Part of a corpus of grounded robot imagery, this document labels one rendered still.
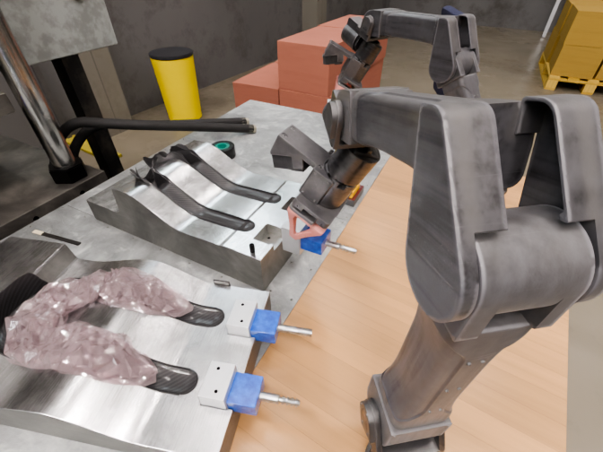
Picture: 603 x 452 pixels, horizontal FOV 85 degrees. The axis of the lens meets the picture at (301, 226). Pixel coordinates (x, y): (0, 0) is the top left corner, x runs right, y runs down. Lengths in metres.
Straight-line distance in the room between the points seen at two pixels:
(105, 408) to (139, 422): 0.05
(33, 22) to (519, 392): 1.40
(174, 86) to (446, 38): 2.85
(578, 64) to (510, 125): 4.97
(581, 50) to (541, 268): 4.99
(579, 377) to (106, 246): 1.76
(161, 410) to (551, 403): 0.57
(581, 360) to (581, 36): 3.91
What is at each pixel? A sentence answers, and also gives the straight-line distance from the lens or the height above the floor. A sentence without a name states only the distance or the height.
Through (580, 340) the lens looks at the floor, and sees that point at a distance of 1.97.
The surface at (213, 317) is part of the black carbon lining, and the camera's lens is 0.60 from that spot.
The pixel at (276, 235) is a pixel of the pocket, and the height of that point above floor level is 0.87.
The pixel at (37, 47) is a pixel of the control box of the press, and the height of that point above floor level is 1.11.
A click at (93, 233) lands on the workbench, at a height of 0.80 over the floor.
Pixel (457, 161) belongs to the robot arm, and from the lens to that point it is 0.19.
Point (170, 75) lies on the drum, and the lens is 3.41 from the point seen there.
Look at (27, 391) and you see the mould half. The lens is 0.59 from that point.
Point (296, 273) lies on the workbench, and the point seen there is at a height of 0.80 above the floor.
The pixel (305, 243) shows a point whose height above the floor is 0.93.
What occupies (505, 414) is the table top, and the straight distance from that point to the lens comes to 0.64.
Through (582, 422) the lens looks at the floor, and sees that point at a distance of 1.74.
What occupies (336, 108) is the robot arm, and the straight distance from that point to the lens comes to 0.40.
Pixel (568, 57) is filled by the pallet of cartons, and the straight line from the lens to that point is 5.18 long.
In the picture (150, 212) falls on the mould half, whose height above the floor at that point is 0.91.
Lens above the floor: 1.33
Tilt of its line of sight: 40 degrees down
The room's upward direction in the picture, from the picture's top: straight up
